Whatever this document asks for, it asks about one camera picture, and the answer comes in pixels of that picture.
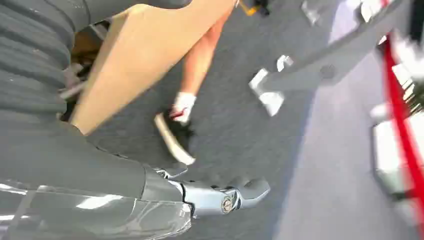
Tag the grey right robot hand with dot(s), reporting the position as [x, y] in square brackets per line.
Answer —
[73, 185]

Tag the black shoe with pale sole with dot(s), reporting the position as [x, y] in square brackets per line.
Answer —
[177, 137]

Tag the person's leg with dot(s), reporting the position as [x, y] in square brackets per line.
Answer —
[202, 56]

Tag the yellow and black object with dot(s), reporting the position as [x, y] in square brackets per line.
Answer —
[253, 6]

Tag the white box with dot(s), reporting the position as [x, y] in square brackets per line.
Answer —
[387, 152]

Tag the red bar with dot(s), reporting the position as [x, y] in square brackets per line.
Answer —
[399, 116]

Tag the grey metal frame with white brackets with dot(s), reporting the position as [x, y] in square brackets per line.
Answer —
[318, 66]

